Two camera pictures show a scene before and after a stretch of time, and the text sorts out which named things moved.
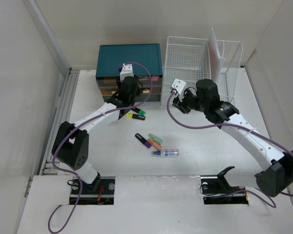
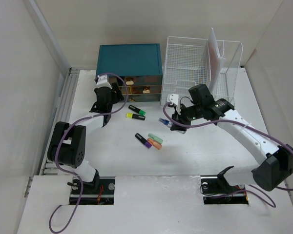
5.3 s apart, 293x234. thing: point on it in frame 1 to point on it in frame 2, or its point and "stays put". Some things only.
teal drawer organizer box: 145,58 stays put
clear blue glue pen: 166,152 to 169,124
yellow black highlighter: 138,116 stays put
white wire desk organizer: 188,59 stays put
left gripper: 118,83 to 115,93
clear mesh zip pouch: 217,63 stays put
